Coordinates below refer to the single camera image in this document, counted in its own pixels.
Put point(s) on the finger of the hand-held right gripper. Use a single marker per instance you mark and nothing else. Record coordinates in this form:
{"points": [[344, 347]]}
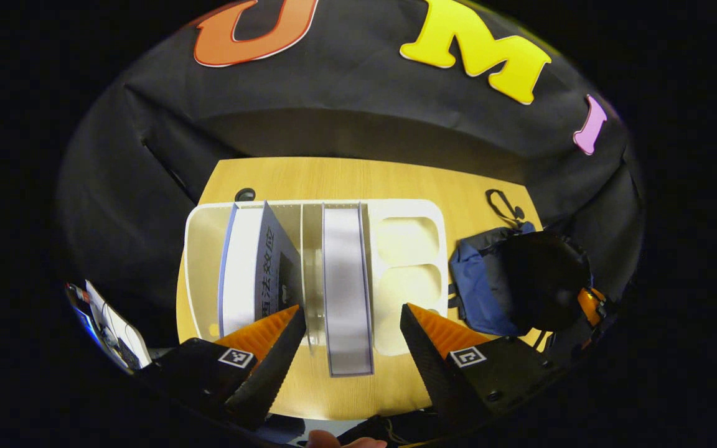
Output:
{"points": [[589, 305]]}

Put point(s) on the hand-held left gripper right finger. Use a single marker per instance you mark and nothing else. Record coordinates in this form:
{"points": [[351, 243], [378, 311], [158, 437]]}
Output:
{"points": [[433, 373]]}

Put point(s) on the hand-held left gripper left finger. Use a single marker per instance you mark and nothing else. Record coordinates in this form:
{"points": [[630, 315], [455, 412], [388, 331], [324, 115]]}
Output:
{"points": [[271, 367]]}

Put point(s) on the blue schoolbag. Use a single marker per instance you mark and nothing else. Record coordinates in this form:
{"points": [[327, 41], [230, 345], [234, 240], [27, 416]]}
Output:
{"points": [[477, 286]]}

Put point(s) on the book with dark figure cover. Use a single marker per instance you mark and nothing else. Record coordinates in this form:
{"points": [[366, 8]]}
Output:
{"points": [[240, 267]]}

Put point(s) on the book with plain pale cover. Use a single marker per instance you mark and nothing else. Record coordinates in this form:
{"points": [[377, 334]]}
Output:
{"points": [[346, 292]]}

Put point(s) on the white plastic bookshelf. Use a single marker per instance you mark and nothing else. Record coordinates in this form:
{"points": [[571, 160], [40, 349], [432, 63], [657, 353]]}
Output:
{"points": [[405, 249]]}

